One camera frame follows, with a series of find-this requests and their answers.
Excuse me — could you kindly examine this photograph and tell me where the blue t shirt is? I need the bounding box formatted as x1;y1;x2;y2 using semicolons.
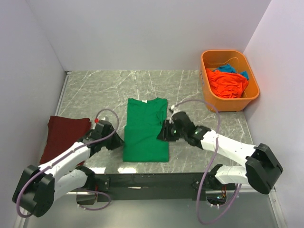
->
213;64;249;80

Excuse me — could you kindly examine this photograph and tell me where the orange t shirt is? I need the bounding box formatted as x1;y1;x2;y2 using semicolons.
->
206;69;249;99

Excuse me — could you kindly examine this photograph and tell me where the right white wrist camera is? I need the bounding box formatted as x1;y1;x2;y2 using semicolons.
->
169;105;181;115

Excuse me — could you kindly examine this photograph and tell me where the green t shirt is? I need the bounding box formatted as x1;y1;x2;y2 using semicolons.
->
123;97;169;162

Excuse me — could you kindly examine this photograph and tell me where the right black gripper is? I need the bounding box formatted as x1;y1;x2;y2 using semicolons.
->
156;120;187;143

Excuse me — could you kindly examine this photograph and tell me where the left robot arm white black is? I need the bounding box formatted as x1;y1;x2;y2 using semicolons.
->
12;120;124;217

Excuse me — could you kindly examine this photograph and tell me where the folded dark red t shirt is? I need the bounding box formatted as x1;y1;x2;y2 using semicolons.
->
39;116;92;164

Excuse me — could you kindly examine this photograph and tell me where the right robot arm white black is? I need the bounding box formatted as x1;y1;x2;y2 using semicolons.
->
157;112;283;195

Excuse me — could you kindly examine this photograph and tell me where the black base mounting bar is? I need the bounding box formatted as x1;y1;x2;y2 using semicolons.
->
66;172;236;206

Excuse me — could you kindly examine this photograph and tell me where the orange plastic basket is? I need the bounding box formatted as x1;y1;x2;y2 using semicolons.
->
199;50;260;112

